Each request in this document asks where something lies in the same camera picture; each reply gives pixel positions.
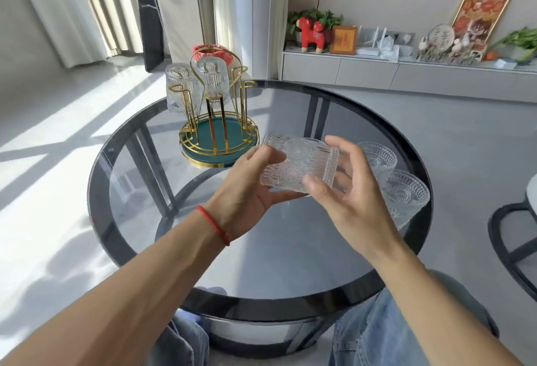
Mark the person's right hand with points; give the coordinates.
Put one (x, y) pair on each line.
(360, 210)

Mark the person's left hand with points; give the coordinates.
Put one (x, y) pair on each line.
(237, 198)

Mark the person's left thumb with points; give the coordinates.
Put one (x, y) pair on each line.
(256, 155)

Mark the person's right thumb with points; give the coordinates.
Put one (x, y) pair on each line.
(318, 189)

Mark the embossed clear glass cup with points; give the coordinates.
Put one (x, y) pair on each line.
(405, 198)
(295, 164)
(377, 156)

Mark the person's right forearm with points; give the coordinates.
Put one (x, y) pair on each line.
(432, 311)

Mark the person's left forearm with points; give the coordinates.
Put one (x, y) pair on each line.
(126, 294)

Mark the gold cup rack green base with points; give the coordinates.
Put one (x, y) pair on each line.
(201, 137)

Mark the ribbed clear glass tumbler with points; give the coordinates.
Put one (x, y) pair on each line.
(213, 78)
(181, 91)

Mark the red flower ornament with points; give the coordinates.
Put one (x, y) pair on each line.
(222, 56)

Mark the white standing air conditioner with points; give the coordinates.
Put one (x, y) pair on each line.
(268, 30)

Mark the grey media cabinet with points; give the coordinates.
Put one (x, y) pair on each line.
(377, 74)

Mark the red horse figurine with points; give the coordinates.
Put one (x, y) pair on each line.
(312, 34)

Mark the round black glass table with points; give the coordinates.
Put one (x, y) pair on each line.
(251, 307)

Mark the small orange framed picture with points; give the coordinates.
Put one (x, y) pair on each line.
(343, 40)

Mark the pale curtain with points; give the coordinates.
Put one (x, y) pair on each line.
(230, 13)

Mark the white router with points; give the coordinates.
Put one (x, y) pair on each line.
(369, 50)

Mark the person's right leg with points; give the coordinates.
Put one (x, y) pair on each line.
(377, 328)

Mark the person's leg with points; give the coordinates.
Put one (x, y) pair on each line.
(182, 344)
(377, 328)

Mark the green potted plant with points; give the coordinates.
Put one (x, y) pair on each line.
(312, 15)

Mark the clear plastic bag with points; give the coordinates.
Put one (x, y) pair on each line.
(388, 49)

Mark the black marble pillar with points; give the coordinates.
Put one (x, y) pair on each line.
(149, 17)

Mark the white swan ornament set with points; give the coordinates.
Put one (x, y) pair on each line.
(455, 54)

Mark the round decorative plate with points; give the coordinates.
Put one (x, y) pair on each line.
(440, 37)

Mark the person's left leg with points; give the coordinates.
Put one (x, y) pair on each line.
(182, 344)

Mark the beige curtain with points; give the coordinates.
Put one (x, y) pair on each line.
(109, 0)

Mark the small orange fruit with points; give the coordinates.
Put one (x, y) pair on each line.
(491, 56)

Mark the small white box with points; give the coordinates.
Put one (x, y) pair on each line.
(505, 63)

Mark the large gold framed picture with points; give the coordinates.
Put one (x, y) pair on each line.
(482, 13)

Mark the white sheer curtain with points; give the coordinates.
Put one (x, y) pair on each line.
(54, 9)

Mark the leafy green plant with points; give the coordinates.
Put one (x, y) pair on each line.
(520, 40)

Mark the black frame side table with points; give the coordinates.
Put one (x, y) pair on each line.
(499, 231)

